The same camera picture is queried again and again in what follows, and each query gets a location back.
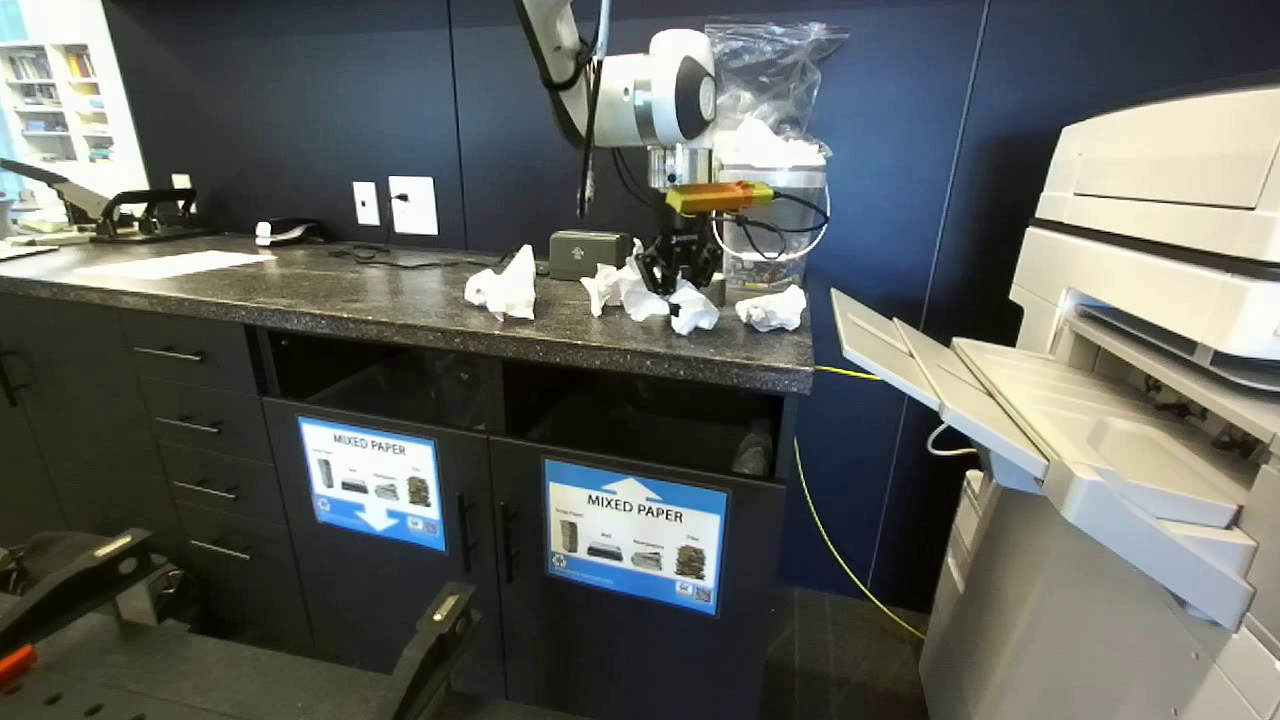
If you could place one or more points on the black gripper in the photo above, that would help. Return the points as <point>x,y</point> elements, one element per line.
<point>683,238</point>

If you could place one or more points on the small white paper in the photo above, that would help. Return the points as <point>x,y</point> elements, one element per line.
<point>693,312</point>

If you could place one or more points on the long white paper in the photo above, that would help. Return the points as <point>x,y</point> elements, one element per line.
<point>504,285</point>

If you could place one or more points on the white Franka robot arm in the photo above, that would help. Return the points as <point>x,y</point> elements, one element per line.
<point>625,100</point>

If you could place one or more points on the dark bin door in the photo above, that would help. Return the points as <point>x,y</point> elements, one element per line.
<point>625,662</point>
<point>387,601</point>

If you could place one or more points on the dark counter cabinet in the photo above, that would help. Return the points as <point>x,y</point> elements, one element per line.
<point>66,454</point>

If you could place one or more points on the clear plastic bucket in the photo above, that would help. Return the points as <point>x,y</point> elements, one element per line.
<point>745,278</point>

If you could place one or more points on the grey power adapter box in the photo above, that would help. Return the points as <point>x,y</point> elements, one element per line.
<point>585,255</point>

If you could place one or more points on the flat crumpled white paper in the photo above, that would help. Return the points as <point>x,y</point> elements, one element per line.
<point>772,310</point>

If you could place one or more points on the white tissue wad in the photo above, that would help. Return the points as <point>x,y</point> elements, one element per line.
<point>753,147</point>

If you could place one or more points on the clear plastic bag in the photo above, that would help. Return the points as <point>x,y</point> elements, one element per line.
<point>772,74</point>

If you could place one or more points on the blue label with up arrow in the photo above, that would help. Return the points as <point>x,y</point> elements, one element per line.
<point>636,543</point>

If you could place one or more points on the large white outlet plate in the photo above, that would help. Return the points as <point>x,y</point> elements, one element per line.
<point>415,206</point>

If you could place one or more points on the blue label with down arrow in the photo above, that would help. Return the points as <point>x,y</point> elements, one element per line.
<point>375,484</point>

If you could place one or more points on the dark cabinet drawer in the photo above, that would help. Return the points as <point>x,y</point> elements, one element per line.
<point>187,383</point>
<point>206,446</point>
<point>240,586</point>
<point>223,510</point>

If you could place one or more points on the black paper trimmer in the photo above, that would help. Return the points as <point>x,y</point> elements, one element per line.
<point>145,215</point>

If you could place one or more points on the white office printer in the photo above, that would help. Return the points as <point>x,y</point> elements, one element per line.
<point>1133,563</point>

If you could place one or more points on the white bookshelf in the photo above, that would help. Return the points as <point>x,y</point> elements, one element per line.
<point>66,95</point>

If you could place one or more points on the orange wrist camera bar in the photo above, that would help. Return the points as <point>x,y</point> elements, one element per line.
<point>718,198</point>

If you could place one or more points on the small white wall plate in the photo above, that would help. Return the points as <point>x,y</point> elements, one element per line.
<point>364,206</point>

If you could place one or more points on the black metal stand frame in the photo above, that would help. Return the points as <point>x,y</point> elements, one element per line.
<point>202,664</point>

